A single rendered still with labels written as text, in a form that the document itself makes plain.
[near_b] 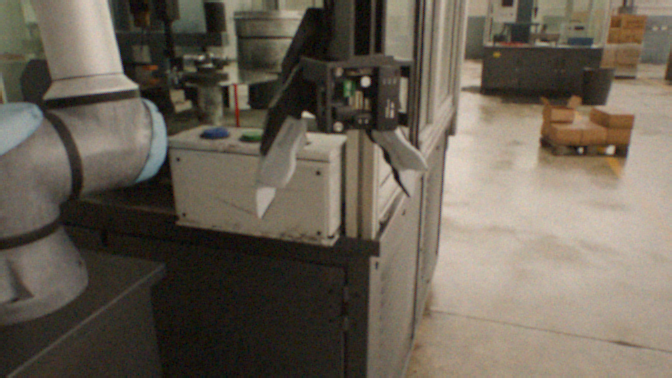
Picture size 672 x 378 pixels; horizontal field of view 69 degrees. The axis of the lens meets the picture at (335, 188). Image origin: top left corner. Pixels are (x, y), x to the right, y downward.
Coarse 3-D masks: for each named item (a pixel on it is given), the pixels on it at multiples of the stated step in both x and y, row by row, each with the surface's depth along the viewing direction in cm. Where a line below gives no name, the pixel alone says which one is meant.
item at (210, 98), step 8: (200, 88) 112; (208, 88) 112; (216, 88) 113; (200, 96) 113; (208, 96) 112; (216, 96) 114; (200, 104) 113; (208, 104) 113; (216, 104) 114; (200, 112) 114; (208, 112) 114; (216, 112) 114; (200, 120) 115; (208, 120) 114; (216, 120) 115
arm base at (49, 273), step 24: (0, 240) 54; (24, 240) 55; (48, 240) 58; (0, 264) 54; (24, 264) 56; (48, 264) 58; (72, 264) 61; (0, 288) 55; (24, 288) 56; (48, 288) 57; (72, 288) 60; (0, 312) 54; (24, 312) 56; (48, 312) 57
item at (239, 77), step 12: (168, 72) 123; (240, 72) 124; (252, 72) 124; (264, 72) 123; (144, 84) 101; (156, 84) 101; (168, 84) 101; (180, 84) 101; (192, 84) 101; (204, 84) 101; (216, 84) 101; (228, 84) 101; (240, 84) 102
